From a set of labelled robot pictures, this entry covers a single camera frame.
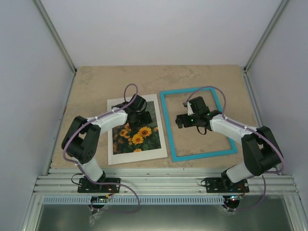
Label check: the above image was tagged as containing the teal wooden picture frame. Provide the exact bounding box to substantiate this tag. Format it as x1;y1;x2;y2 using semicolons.
160;86;238;162

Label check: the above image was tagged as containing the sunflower photo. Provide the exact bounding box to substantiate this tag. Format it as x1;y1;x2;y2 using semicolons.
112;101;161;155

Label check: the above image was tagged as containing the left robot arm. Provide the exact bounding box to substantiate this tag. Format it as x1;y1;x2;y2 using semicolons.
61;94;153;194

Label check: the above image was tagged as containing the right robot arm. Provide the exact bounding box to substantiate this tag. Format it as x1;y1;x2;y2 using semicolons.
175;97;283;192

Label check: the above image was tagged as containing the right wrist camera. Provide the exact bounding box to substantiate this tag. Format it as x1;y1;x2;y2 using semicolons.
183;102;194;116

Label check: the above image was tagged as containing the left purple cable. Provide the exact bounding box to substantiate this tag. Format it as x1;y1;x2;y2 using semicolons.
62;83;141;214

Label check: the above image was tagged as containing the purple cable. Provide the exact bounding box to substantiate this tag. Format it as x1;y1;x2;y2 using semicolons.
62;83;141;214
186;86;286;213

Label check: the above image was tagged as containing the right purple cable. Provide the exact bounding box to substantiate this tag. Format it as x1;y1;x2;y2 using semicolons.
186;86;286;213

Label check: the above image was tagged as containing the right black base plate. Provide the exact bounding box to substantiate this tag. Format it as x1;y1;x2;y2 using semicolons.
201;178;250;193

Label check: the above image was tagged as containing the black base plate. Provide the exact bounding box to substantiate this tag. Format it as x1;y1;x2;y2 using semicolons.
201;178;250;193
77;177;120;194

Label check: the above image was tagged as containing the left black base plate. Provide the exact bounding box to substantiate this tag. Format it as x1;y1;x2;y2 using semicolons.
77;177;120;194

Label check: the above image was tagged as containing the aluminium rail base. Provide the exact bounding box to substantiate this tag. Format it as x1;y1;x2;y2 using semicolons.
33;168;298;195

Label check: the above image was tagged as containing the slotted grey cable duct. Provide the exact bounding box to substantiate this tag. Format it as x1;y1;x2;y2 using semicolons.
43;195;224;205

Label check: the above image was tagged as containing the left aluminium corner post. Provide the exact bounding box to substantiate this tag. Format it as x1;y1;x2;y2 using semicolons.
33;0;77;75

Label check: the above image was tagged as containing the aluminium corner post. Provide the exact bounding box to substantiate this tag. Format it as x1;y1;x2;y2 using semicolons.
243;0;291;74
33;0;77;75

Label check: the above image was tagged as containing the right aluminium corner post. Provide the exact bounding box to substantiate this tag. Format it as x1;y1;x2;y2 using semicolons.
243;0;291;74

